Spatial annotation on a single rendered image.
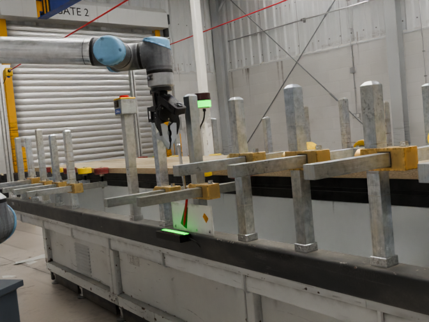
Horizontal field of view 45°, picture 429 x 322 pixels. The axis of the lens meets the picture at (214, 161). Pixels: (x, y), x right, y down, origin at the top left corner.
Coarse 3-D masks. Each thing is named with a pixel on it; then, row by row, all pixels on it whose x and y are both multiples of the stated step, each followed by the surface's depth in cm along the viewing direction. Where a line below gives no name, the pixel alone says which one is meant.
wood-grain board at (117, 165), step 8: (104, 160) 423; (112, 160) 404; (120, 160) 388; (136, 160) 359; (144, 160) 346; (152, 160) 334; (168, 160) 313; (176, 160) 302; (184, 160) 293; (208, 160) 269; (424, 160) 153; (112, 168) 285; (120, 168) 277; (144, 168) 255; (152, 168) 248; (168, 168) 236; (288, 176) 172; (336, 176) 155; (344, 176) 152; (352, 176) 150; (360, 176) 148; (392, 176) 139; (400, 176) 137; (408, 176) 135; (416, 176) 133
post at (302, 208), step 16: (288, 96) 137; (288, 112) 138; (288, 128) 139; (304, 128) 138; (288, 144) 139; (304, 144) 138; (304, 192) 138; (304, 208) 138; (304, 224) 138; (304, 240) 138
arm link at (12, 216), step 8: (0, 192) 188; (0, 200) 184; (0, 208) 184; (8, 208) 193; (0, 216) 183; (8, 216) 189; (0, 224) 182; (8, 224) 188; (16, 224) 194; (0, 232) 182; (8, 232) 188; (0, 240) 185
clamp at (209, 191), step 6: (192, 186) 179; (198, 186) 176; (204, 186) 173; (210, 186) 172; (216, 186) 174; (204, 192) 173; (210, 192) 172; (216, 192) 174; (192, 198) 180; (198, 198) 177; (204, 198) 174; (210, 198) 172; (216, 198) 174
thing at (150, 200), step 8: (224, 184) 180; (232, 184) 182; (168, 192) 169; (176, 192) 169; (184, 192) 171; (192, 192) 172; (200, 192) 174; (224, 192) 180; (144, 200) 162; (152, 200) 164; (160, 200) 165; (168, 200) 167; (176, 200) 169
